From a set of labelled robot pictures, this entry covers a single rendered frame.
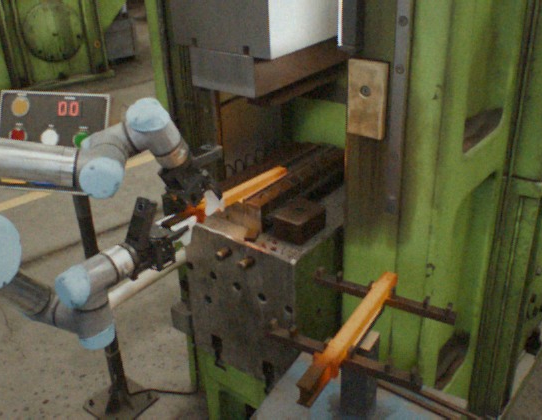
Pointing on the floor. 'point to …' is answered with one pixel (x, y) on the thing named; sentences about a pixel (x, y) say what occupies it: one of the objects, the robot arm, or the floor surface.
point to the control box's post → (87, 259)
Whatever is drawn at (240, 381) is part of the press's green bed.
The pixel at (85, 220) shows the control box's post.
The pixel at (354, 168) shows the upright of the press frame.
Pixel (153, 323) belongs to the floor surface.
